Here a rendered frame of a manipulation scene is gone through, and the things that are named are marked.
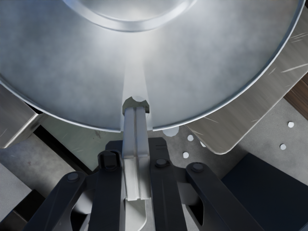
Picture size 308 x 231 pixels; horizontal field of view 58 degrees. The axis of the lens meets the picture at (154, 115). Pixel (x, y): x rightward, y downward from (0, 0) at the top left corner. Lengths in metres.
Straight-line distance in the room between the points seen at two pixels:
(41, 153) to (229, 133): 0.25
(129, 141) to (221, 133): 0.10
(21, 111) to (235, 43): 0.22
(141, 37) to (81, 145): 0.19
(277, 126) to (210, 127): 0.92
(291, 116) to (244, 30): 0.94
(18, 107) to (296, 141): 1.03
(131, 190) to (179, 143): 0.88
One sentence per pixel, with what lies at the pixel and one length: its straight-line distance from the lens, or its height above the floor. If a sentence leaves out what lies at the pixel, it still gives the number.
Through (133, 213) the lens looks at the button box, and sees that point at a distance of 0.42.
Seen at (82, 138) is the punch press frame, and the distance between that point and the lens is 0.38.
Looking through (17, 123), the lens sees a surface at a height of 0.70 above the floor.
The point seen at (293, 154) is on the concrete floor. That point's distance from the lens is 1.20.
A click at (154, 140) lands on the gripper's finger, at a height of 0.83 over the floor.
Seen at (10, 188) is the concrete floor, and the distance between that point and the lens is 1.16.
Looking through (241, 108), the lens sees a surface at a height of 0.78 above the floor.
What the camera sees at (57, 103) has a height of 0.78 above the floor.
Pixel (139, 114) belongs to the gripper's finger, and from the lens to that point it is 0.20.
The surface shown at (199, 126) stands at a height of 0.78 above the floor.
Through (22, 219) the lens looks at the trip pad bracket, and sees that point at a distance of 0.36.
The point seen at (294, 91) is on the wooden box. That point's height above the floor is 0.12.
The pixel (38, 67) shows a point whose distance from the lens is 0.24.
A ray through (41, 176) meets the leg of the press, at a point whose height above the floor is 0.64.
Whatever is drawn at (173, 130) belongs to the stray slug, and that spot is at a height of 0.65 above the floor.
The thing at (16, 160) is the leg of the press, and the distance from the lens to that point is 0.41.
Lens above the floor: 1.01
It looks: 83 degrees down
